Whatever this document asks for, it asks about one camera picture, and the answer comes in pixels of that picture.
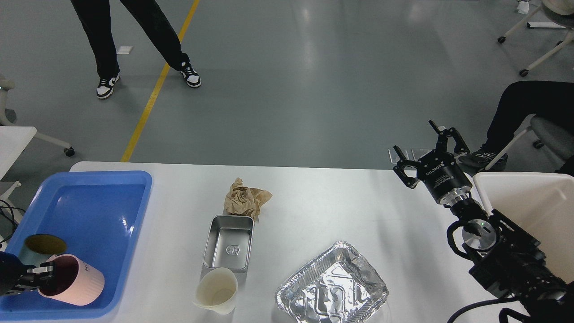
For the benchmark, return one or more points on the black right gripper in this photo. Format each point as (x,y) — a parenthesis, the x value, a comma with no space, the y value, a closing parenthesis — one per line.
(444,176)

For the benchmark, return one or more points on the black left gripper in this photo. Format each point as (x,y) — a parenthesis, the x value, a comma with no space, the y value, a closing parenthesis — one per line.
(11,270)

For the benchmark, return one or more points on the pink ribbed mug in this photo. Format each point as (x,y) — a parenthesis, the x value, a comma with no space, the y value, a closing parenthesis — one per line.
(75,281)

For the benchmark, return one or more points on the aluminium foil tray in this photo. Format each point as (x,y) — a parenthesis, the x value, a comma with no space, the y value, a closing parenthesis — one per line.
(337,286)

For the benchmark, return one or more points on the steel rectangular container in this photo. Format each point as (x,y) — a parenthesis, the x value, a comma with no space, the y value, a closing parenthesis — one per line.
(229,243)

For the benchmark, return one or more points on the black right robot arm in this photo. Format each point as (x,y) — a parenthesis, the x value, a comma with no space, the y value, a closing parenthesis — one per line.
(507,261)

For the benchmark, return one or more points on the metal floor plates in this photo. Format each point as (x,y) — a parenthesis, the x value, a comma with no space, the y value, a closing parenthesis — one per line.
(410,154)

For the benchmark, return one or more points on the green ribbed cup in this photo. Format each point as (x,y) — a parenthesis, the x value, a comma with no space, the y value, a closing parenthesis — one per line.
(39,248)

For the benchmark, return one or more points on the blue plastic tray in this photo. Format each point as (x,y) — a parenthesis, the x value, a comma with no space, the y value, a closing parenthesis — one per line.
(99,215)

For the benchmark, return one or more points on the seated person in black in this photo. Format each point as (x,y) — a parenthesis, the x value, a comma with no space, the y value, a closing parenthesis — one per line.
(550,100)

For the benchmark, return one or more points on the grey chair right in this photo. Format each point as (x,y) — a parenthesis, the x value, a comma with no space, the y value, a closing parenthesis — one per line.
(559,141)

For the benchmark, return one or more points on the white plastic bin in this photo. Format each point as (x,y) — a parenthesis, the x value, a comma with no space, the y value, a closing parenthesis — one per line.
(540,203)

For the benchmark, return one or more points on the white side table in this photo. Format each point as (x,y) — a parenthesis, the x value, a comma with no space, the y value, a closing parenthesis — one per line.
(12,144)

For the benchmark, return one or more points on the white office chair left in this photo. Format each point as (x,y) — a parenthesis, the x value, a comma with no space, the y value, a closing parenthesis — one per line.
(5,86)

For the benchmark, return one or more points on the cream paper cup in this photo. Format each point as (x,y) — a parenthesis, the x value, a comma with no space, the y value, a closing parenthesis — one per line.
(217,291)

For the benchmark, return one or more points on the white chair top right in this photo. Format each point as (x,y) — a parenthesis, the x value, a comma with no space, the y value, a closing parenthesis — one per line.
(542,42)

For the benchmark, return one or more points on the crumpled brown paper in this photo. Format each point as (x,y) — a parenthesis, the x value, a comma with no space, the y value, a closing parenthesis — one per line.
(245,201)

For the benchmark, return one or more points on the standing person beige top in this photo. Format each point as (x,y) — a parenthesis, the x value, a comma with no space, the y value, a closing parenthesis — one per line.
(95,18)

